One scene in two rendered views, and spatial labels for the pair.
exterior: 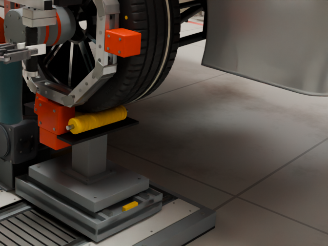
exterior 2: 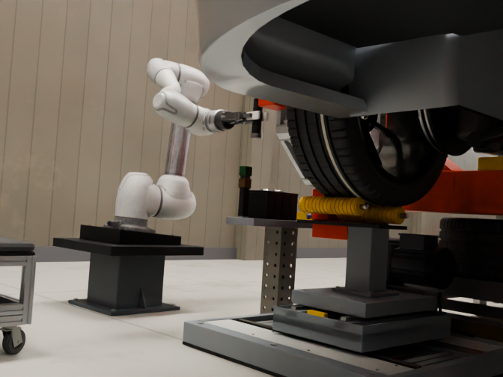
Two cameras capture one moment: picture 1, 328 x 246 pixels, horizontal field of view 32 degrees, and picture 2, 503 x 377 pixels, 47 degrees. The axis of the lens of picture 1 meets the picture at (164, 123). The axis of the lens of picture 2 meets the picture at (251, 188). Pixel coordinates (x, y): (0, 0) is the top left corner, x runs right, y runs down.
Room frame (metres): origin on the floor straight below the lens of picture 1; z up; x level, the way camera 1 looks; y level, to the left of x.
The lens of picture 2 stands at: (1.99, -1.72, 0.46)
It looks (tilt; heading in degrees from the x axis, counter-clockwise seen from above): 3 degrees up; 98
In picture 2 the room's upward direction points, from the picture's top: 4 degrees clockwise
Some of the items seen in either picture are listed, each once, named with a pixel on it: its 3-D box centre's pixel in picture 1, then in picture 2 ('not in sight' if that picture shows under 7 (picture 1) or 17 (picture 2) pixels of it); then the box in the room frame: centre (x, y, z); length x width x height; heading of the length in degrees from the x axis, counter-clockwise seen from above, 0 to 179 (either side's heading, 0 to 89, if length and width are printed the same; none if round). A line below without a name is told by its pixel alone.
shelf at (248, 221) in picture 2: not in sight; (276, 223); (1.76, 0.78, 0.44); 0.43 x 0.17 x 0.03; 50
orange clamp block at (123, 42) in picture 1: (122, 42); (275, 97); (1.79, 0.15, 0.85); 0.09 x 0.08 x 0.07; 50
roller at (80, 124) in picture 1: (98, 118); (331, 205); (1.99, 0.24, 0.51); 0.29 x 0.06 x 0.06; 140
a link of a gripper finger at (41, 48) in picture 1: (35, 50); (253, 115); (1.68, 0.40, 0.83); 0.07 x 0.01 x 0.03; 140
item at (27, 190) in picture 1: (88, 193); (363, 321); (2.12, 0.29, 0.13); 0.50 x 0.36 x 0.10; 50
